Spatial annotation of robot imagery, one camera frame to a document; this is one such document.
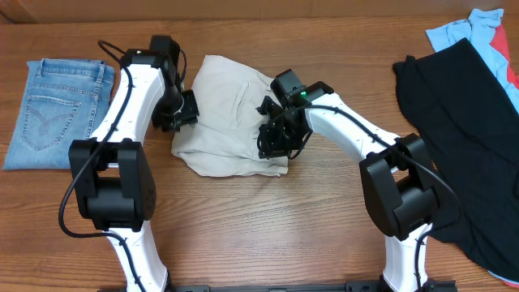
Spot beige khaki shorts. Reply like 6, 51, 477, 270
171, 55, 288, 177

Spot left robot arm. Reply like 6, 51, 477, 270
58, 35, 199, 291

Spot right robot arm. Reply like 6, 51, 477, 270
257, 70, 455, 291

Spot folded blue denim jeans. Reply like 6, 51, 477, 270
2, 58, 115, 170

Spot black garment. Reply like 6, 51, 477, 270
392, 39, 518, 281

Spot light blue garment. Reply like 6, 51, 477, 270
426, 8, 518, 110

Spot red garment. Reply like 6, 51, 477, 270
490, 25, 518, 88

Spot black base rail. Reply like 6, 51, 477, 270
99, 279, 458, 292

